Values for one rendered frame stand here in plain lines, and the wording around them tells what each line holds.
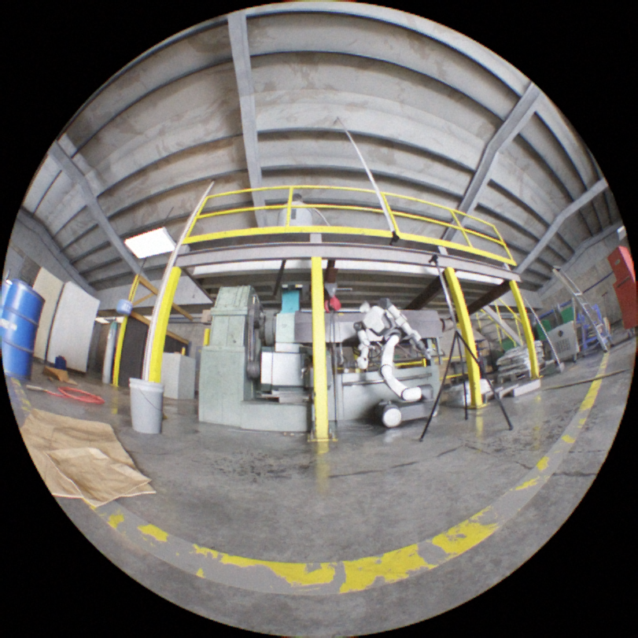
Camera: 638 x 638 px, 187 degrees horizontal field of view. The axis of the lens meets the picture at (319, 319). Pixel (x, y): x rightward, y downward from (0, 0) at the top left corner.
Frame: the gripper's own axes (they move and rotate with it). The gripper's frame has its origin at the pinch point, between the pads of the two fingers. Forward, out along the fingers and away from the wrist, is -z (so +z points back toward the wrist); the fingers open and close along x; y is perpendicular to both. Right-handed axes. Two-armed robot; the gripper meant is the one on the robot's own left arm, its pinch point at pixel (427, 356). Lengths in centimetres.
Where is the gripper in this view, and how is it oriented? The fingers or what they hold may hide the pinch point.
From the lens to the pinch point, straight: 212.2
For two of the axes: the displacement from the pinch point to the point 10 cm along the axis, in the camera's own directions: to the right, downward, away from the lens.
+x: -6.7, -1.0, -7.4
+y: 6.0, -6.6, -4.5
